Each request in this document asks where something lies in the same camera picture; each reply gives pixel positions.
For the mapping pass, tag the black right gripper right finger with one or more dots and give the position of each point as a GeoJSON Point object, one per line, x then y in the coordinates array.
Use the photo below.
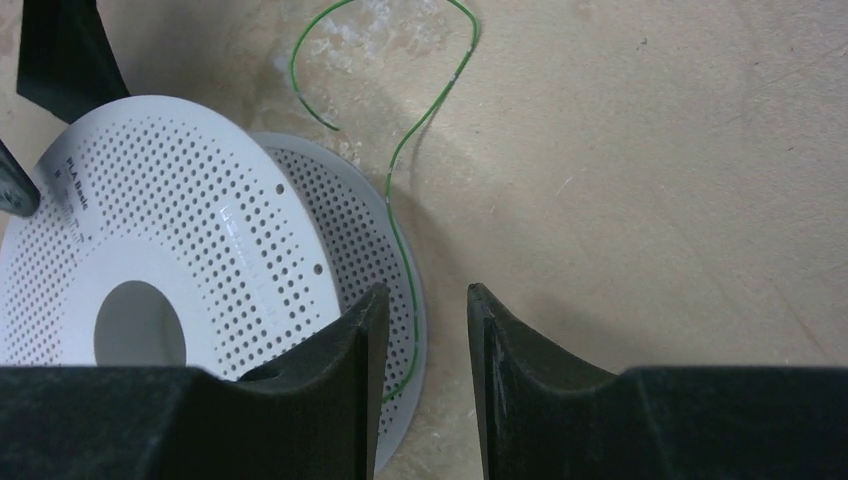
{"type": "Point", "coordinates": [544, 413]}

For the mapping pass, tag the white perforated spool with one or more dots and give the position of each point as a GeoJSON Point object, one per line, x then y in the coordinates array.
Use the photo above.
{"type": "Point", "coordinates": [168, 235]}

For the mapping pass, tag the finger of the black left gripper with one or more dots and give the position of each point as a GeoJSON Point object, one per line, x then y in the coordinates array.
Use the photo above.
{"type": "Point", "coordinates": [19, 195]}
{"type": "Point", "coordinates": [66, 64]}

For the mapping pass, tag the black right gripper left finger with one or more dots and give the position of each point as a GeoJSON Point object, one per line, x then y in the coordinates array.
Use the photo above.
{"type": "Point", "coordinates": [311, 413]}

